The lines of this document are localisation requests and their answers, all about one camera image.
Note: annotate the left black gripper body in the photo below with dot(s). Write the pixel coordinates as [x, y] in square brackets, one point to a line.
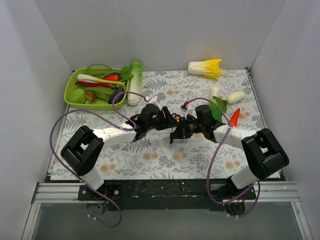
[164, 118]

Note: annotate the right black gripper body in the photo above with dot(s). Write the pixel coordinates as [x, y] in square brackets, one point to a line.
[182, 129]

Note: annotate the yellow padlock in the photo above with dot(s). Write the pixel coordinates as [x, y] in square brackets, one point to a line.
[176, 117]

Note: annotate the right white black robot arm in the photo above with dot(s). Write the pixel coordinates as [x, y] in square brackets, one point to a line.
[264, 154]

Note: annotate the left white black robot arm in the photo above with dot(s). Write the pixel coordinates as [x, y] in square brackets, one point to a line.
[83, 149]

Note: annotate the green bok choy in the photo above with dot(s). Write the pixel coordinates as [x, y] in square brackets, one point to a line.
[218, 107]

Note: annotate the orange carrot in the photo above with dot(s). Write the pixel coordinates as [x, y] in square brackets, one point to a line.
[234, 119]

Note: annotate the green napa cabbage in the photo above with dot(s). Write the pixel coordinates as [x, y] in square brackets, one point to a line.
[135, 84]

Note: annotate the floral table mat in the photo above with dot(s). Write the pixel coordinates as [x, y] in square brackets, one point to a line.
[152, 157]

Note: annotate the white radish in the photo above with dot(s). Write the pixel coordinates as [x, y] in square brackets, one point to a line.
[235, 97]

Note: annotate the purple eggplant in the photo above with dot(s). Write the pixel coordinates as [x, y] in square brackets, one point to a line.
[117, 96]

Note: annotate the yellow white cabbage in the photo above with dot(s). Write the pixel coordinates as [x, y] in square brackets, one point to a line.
[209, 68]

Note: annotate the green spinach leaf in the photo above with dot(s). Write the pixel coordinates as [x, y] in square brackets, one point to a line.
[125, 74]

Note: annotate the green leafy vegetable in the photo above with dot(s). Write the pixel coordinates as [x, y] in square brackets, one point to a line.
[103, 93]

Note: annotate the small orange pepper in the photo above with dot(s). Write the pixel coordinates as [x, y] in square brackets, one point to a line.
[114, 78]

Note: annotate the green long beans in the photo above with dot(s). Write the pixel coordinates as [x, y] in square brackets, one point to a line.
[100, 71]

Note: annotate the red chili pepper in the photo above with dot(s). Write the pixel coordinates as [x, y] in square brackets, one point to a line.
[93, 85]

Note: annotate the brown mushroom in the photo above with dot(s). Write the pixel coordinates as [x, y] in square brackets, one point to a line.
[90, 96]

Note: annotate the green plastic tray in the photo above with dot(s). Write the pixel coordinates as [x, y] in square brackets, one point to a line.
[99, 104]

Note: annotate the round green cabbage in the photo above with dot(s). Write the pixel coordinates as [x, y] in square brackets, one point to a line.
[77, 97]

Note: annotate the white green leek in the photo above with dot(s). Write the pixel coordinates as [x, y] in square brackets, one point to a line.
[93, 79]

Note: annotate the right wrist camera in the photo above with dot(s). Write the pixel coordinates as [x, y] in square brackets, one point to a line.
[186, 109]

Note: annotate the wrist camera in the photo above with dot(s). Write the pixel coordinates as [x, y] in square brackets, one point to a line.
[186, 109]
[154, 100]

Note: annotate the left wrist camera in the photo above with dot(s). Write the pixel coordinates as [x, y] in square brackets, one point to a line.
[154, 100]

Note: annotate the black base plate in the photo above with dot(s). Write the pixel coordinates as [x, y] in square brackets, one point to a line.
[155, 194]

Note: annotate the aluminium frame rail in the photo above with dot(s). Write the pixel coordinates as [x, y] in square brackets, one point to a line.
[270, 191]

